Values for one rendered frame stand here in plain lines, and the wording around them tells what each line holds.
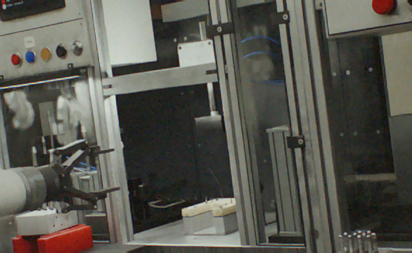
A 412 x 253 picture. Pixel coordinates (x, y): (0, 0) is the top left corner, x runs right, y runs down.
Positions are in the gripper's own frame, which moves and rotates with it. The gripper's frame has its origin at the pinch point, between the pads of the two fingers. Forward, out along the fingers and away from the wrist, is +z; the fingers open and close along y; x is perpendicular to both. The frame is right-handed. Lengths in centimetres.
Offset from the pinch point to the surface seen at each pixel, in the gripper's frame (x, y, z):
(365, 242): -57, -18, 10
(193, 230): 3.6, -20.4, 32.1
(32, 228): 31.4, -13.6, 3.7
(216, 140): 18, 0, 64
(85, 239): 25.1, -19.0, 14.8
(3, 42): 52, 35, 20
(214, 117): -2.2, 7.5, 39.4
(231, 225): -6.4, -19.6, 35.0
